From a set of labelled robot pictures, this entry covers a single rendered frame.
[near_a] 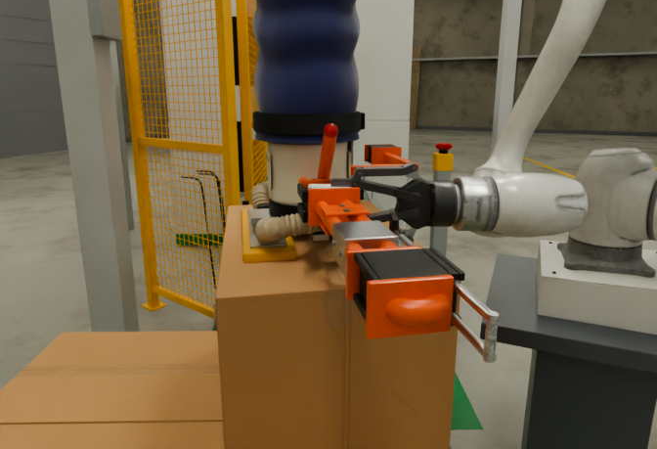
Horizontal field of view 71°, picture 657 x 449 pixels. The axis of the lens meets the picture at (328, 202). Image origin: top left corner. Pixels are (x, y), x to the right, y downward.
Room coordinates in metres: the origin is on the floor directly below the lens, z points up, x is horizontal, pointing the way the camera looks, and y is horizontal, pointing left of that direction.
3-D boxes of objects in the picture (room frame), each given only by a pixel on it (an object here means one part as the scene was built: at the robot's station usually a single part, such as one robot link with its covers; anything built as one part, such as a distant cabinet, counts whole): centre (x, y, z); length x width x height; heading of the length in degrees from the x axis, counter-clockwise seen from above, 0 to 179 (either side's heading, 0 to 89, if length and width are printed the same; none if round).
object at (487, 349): (0.46, -0.10, 1.07); 0.31 x 0.03 x 0.05; 11
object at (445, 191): (0.73, -0.16, 1.07); 0.09 x 0.07 x 0.08; 91
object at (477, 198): (0.73, -0.23, 1.07); 0.09 x 0.06 x 0.09; 1
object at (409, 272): (0.39, -0.06, 1.07); 0.08 x 0.07 x 0.05; 11
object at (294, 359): (0.98, 0.03, 0.74); 0.60 x 0.40 x 0.40; 10
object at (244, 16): (3.11, 0.46, 1.05); 1.17 x 0.10 x 2.10; 1
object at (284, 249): (0.97, 0.14, 0.97); 0.34 x 0.10 x 0.05; 11
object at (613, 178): (1.06, -0.67, 1.01); 0.18 x 0.16 x 0.22; 40
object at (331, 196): (0.74, 0.00, 1.07); 0.10 x 0.08 x 0.06; 101
